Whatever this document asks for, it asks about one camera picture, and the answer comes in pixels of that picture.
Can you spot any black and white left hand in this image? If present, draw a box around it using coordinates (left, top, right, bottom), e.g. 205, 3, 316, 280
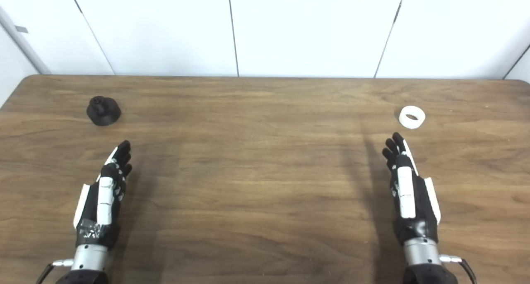
71, 140, 133, 272

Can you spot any black and white right hand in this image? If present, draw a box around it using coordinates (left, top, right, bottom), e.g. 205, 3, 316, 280
382, 132, 442, 266

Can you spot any white ring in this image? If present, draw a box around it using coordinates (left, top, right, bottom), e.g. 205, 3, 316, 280
399, 106, 426, 129

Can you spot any round black part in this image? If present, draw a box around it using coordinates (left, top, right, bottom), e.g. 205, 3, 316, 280
86, 96, 122, 126

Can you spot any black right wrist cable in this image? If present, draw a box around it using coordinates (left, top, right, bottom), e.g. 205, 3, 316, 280
439, 255, 477, 284

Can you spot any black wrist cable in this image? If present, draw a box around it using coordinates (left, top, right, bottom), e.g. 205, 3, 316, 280
439, 255, 477, 284
36, 259, 74, 284

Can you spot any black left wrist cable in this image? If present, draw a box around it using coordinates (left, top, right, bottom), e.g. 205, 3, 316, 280
36, 259, 74, 284

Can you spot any grey wall corner strip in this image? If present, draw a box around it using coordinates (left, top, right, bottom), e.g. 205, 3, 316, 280
0, 6, 51, 75

